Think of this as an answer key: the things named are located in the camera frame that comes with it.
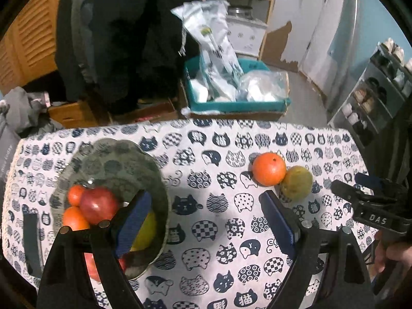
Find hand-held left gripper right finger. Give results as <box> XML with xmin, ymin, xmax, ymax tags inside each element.
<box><xmin>259</xmin><ymin>190</ymin><xmax>375</xmax><ymax>309</ymax></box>

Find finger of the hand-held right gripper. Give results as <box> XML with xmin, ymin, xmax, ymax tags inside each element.
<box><xmin>331</xmin><ymin>179</ymin><xmax>366</xmax><ymax>207</ymax></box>
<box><xmin>354</xmin><ymin>172</ymin><xmax>406</xmax><ymax>197</ymax></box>

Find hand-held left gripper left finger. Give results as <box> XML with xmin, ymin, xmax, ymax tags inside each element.
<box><xmin>37</xmin><ymin>189</ymin><xmax>152</xmax><ymax>309</ymax></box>

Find yellow fruit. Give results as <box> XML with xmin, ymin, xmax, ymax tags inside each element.
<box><xmin>130</xmin><ymin>211</ymin><xmax>158</xmax><ymax>252</ymax></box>

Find green brown pear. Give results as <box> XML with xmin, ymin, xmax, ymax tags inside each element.
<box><xmin>279</xmin><ymin>166</ymin><xmax>314</xmax><ymax>199</ymax></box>

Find red apple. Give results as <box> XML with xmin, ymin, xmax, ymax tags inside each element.
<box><xmin>84</xmin><ymin>253</ymin><xmax>127</xmax><ymax>280</ymax></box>
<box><xmin>80</xmin><ymin>187</ymin><xmax>120</xmax><ymax>225</ymax></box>

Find large orange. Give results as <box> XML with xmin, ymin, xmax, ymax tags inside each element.
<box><xmin>252</xmin><ymin>152</ymin><xmax>287</xmax><ymax>186</ymax></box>
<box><xmin>62</xmin><ymin>206</ymin><xmax>91</xmax><ymax>231</ymax></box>

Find clear glass plate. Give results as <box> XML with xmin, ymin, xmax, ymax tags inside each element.
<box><xmin>51</xmin><ymin>138</ymin><xmax>169</xmax><ymax>280</ymax></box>

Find small tangerine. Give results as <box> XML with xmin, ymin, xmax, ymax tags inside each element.
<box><xmin>67</xmin><ymin>185</ymin><xmax>86</xmax><ymax>207</ymax></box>

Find person's right hand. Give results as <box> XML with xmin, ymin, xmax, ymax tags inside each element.
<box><xmin>374</xmin><ymin>232</ymin><xmax>404</xmax><ymax>276</ymax></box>

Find cat print tablecloth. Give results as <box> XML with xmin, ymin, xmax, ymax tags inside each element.
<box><xmin>2</xmin><ymin>118</ymin><xmax>379</xmax><ymax>309</ymax></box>

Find shoe rack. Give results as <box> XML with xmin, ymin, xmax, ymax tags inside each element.
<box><xmin>327</xmin><ymin>37</ymin><xmax>412</xmax><ymax>149</ymax></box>

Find black smartphone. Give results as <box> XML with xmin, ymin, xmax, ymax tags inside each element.
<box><xmin>22</xmin><ymin>214</ymin><xmax>44</xmax><ymax>277</ymax></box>

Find teal storage box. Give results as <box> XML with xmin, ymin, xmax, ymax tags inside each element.
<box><xmin>183</xmin><ymin>56</ymin><xmax>292</xmax><ymax>115</ymax></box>

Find wooden box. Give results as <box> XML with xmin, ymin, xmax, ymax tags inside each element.
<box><xmin>48</xmin><ymin>98</ymin><xmax>179</xmax><ymax>127</ymax></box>

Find clear plastic bag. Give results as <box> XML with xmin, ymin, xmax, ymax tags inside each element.
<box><xmin>236</xmin><ymin>70</ymin><xmax>288</xmax><ymax>102</ymax></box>

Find small pink packet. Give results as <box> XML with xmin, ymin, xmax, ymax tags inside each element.
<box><xmin>32</xmin><ymin>92</ymin><xmax>50</xmax><ymax>107</ymax></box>

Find grey jacket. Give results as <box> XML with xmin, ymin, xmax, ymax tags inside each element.
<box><xmin>3</xmin><ymin>87</ymin><xmax>63</xmax><ymax>132</ymax></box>

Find white patterned box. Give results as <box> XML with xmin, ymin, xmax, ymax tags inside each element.
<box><xmin>227</xmin><ymin>16</ymin><xmax>268</xmax><ymax>54</ymax></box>

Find dark hanging coats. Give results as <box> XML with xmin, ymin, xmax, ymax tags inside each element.
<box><xmin>55</xmin><ymin>0</ymin><xmax>207</xmax><ymax>113</ymax></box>

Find white plastic package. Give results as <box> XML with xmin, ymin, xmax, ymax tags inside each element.
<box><xmin>170</xmin><ymin>0</ymin><xmax>243</xmax><ymax>102</ymax></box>

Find wooden shelf rack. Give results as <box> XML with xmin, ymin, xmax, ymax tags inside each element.
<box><xmin>201</xmin><ymin>0</ymin><xmax>279</xmax><ymax>60</ymax></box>

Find wooden louvered cabinet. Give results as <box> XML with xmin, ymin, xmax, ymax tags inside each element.
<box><xmin>0</xmin><ymin>0</ymin><xmax>68</xmax><ymax>94</ymax></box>

